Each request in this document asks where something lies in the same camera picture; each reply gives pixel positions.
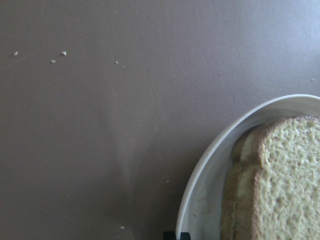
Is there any bread slice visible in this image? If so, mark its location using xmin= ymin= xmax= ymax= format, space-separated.
xmin=251 ymin=116 xmax=320 ymax=240
xmin=220 ymin=123 xmax=271 ymax=240

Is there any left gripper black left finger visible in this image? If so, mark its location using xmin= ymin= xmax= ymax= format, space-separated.
xmin=163 ymin=231 xmax=176 ymax=240

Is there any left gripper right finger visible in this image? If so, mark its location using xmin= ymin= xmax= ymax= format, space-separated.
xmin=179 ymin=232 xmax=191 ymax=240

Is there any white plate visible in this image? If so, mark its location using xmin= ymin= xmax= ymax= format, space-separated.
xmin=175 ymin=94 xmax=320 ymax=240

